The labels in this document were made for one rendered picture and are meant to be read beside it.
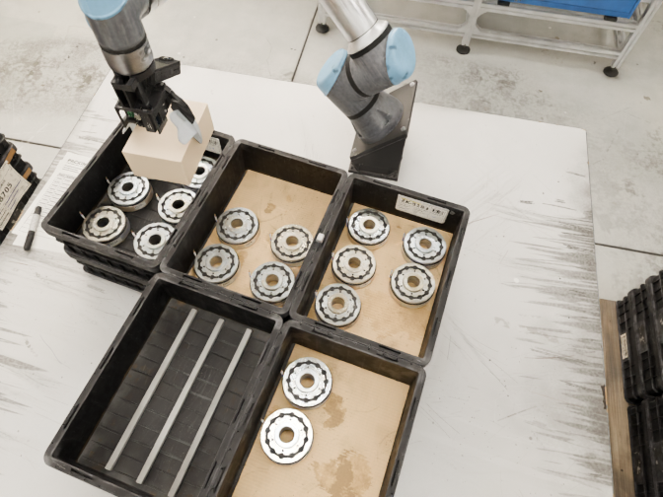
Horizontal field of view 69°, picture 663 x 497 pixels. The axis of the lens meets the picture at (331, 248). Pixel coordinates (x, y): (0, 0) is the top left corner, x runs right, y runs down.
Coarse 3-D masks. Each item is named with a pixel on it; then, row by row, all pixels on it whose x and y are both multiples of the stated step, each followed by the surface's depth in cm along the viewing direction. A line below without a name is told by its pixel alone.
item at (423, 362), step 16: (352, 176) 116; (400, 192) 114; (416, 192) 114; (336, 208) 111; (464, 208) 112; (464, 224) 110; (320, 256) 105; (448, 272) 104; (304, 288) 101; (448, 288) 102; (304, 320) 98; (352, 336) 96; (432, 336) 98; (384, 352) 95; (400, 352) 95; (432, 352) 95
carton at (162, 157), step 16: (192, 112) 99; (208, 112) 102; (144, 128) 97; (176, 128) 97; (208, 128) 104; (128, 144) 95; (144, 144) 95; (160, 144) 95; (176, 144) 95; (192, 144) 97; (128, 160) 96; (144, 160) 95; (160, 160) 94; (176, 160) 93; (192, 160) 99; (144, 176) 100; (160, 176) 99; (176, 176) 97; (192, 176) 100
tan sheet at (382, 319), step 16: (352, 208) 123; (400, 224) 121; (416, 224) 121; (400, 240) 119; (448, 240) 119; (384, 256) 117; (400, 256) 117; (384, 272) 115; (432, 272) 115; (320, 288) 112; (368, 288) 113; (384, 288) 113; (336, 304) 110; (368, 304) 111; (384, 304) 111; (432, 304) 111; (368, 320) 109; (384, 320) 109; (400, 320) 109; (416, 320) 109; (368, 336) 107; (384, 336) 107; (400, 336) 107; (416, 336) 107; (416, 352) 105
